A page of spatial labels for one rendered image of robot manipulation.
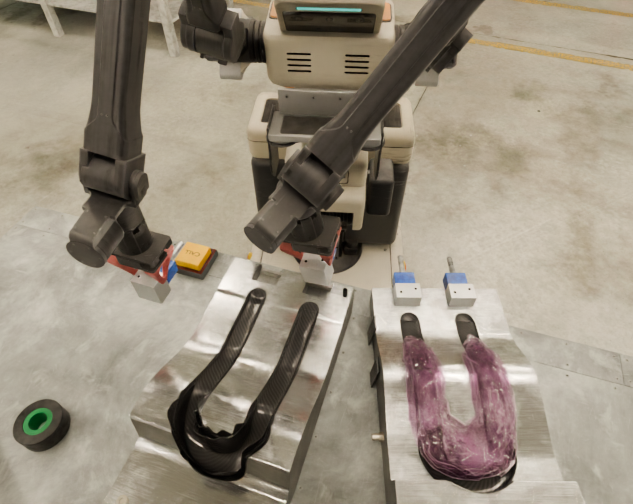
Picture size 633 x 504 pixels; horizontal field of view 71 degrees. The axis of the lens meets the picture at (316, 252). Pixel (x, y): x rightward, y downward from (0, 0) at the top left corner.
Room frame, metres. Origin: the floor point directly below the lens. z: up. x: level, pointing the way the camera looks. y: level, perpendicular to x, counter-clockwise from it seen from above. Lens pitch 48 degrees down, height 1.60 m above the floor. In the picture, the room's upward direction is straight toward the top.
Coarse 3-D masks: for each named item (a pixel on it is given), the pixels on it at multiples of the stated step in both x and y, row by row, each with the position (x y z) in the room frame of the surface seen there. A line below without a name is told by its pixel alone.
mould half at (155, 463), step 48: (240, 288) 0.53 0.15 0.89; (288, 288) 0.53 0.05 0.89; (336, 288) 0.53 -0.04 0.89; (192, 336) 0.43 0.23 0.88; (336, 336) 0.43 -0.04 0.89; (240, 384) 0.32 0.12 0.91; (144, 432) 0.25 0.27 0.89; (288, 432) 0.24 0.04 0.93; (144, 480) 0.19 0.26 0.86; (192, 480) 0.19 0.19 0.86; (240, 480) 0.19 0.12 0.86; (288, 480) 0.18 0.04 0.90
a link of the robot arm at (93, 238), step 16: (144, 176) 0.51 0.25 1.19; (96, 192) 0.50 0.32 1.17; (144, 192) 0.50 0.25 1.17; (96, 208) 0.47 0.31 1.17; (112, 208) 0.47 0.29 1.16; (80, 224) 0.44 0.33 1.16; (96, 224) 0.44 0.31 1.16; (112, 224) 0.46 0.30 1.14; (80, 240) 0.42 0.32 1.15; (96, 240) 0.42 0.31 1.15; (112, 240) 0.44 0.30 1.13; (80, 256) 0.42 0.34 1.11; (96, 256) 0.42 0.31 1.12
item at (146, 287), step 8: (176, 248) 0.60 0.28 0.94; (136, 272) 0.52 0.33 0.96; (144, 272) 0.52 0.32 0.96; (160, 272) 0.52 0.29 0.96; (168, 272) 0.53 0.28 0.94; (136, 280) 0.50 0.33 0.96; (144, 280) 0.50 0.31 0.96; (152, 280) 0.50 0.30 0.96; (168, 280) 0.53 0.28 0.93; (136, 288) 0.50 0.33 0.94; (144, 288) 0.49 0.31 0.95; (152, 288) 0.49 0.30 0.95; (160, 288) 0.50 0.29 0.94; (168, 288) 0.51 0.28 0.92; (144, 296) 0.50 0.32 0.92; (152, 296) 0.49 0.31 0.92; (160, 296) 0.49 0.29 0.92
